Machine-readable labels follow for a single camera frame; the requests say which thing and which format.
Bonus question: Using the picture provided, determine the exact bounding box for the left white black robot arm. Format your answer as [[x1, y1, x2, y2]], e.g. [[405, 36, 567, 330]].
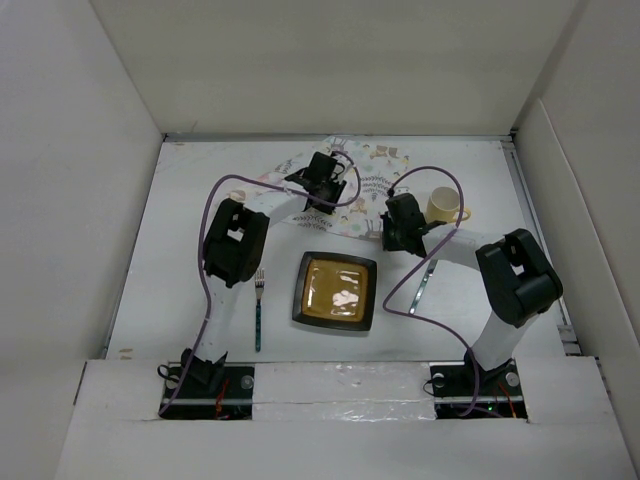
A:
[[183, 151, 361, 397]]

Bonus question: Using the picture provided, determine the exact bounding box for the square black brown plate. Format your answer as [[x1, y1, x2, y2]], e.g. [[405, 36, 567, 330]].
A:
[[292, 251, 378, 332]]

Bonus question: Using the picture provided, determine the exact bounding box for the yellow ceramic mug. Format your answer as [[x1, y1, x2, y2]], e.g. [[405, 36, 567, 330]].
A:
[[425, 186, 471, 223]]

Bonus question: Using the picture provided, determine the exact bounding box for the floral patterned cloth napkin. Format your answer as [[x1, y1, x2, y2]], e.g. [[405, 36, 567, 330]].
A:
[[258, 136, 411, 239]]

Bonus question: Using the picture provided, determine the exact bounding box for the silver table knife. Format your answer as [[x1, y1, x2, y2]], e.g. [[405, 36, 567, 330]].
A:
[[408, 259, 438, 314]]

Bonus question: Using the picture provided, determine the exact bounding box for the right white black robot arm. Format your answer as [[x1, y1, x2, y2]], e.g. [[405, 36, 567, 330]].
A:
[[382, 193, 563, 394]]

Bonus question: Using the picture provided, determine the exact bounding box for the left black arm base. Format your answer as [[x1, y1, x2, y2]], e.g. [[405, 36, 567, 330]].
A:
[[156, 349, 256, 421]]

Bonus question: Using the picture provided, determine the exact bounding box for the fork with teal handle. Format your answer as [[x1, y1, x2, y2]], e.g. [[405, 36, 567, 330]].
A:
[[254, 268, 265, 352]]

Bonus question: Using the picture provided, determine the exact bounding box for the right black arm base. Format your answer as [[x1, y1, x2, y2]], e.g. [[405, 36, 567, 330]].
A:
[[423, 358, 528, 420]]

